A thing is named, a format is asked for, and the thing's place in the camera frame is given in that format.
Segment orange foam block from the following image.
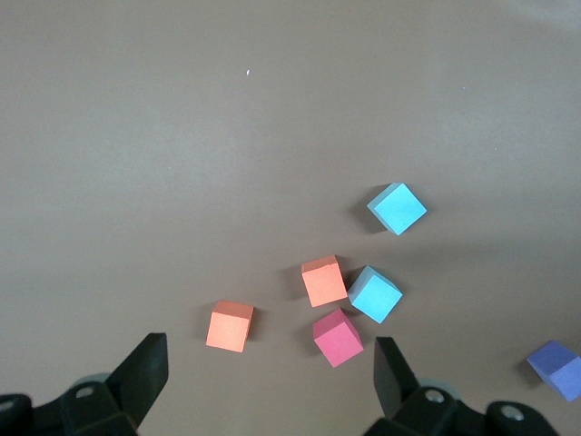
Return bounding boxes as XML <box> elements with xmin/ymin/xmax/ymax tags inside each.
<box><xmin>300</xmin><ymin>254</ymin><xmax>349</xmax><ymax>309</ymax></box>
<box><xmin>205</xmin><ymin>300</ymin><xmax>255</xmax><ymax>353</ymax></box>

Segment red foam block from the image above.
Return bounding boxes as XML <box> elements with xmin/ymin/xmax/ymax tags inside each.
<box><xmin>311</xmin><ymin>307</ymin><xmax>365</xmax><ymax>369</ymax></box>

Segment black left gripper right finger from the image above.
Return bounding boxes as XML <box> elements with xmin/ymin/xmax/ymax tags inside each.
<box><xmin>365</xmin><ymin>335</ymin><xmax>559</xmax><ymax>436</ymax></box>

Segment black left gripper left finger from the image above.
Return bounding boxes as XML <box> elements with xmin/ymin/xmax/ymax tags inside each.
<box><xmin>0</xmin><ymin>332</ymin><xmax>170</xmax><ymax>436</ymax></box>

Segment purple foam block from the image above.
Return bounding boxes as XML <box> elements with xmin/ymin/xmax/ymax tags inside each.
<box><xmin>526</xmin><ymin>340</ymin><xmax>581</xmax><ymax>403</ymax></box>

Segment blue foam block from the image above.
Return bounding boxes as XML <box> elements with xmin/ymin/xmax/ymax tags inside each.
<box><xmin>347</xmin><ymin>265</ymin><xmax>404</xmax><ymax>324</ymax></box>
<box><xmin>366</xmin><ymin>182</ymin><xmax>428</xmax><ymax>236</ymax></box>

